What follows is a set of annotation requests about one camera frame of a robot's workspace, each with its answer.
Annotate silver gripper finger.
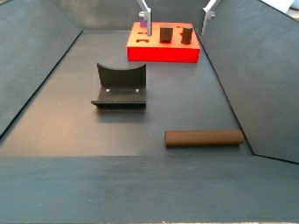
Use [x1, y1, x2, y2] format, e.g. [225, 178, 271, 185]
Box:
[200, 0, 221, 35]
[136, 0, 152, 37]

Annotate brown oval cylinder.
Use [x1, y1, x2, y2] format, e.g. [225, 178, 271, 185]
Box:
[164, 129, 244, 147]

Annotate red foam shape board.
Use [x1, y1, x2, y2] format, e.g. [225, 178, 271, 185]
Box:
[125, 22, 201, 63]

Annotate black curved fixture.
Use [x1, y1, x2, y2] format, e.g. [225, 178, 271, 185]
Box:
[90, 64, 146, 108]

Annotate purple rectangular block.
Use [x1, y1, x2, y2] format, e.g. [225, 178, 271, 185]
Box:
[140, 19, 146, 27]

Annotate brown heart-shaped peg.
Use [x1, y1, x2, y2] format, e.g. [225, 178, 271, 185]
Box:
[160, 25, 173, 43]

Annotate brown hexagonal peg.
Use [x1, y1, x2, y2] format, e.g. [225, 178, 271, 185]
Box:
[181, 25, 192, 45]

